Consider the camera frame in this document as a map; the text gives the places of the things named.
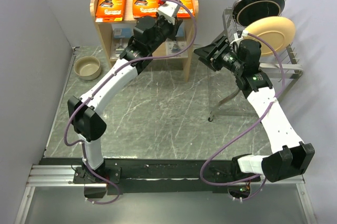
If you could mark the aluminium rail frame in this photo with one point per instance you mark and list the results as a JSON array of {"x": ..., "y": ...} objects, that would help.
[{"x": 52, "y": 197}]

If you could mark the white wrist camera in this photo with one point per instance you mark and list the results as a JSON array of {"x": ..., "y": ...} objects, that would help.
[
  {"x": 238, "y": 38},
  {"x": 169, "y": 10}
]

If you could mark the blue razor blister pack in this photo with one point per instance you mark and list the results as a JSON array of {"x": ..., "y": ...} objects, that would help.
[
  {"x": 175, "y": 46},
  {"x": 120, "y": 37}
]

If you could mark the beige ceramic bowl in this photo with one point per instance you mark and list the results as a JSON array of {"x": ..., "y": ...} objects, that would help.
[{"x": 88, "y": 68}]

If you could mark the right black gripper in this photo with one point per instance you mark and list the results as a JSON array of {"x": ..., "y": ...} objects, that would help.
[{"x": 207, "y": 51}]

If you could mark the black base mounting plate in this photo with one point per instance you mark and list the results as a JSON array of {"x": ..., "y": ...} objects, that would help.
[{"x": 151, "y": 175}]

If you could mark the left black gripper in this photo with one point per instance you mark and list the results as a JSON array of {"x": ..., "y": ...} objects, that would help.
[{"x": 172, "y": 27}]

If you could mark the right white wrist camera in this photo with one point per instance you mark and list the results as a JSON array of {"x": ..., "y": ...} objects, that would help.
[{"x": 238, "y": 38}]

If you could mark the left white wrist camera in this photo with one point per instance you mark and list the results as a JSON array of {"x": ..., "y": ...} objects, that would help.
[{"x": 169, "y": 10}]

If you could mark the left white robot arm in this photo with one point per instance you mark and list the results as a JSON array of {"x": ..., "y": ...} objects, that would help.
[{"x": 85, "y": 125}]

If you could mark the wooden two-tier shelf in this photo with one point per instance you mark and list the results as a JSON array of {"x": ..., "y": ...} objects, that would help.
[{"x": 105, "y": 30}]

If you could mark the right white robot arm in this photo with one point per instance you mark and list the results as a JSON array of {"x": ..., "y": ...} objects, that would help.
[{"x": 290, "y": 156}]

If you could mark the metal dish rack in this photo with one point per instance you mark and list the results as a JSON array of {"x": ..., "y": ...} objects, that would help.
[{"x": 226, "y": 99}]

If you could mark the beige plate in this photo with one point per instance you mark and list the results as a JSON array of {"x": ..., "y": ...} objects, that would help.
[{"x": 277, "y": 31}]

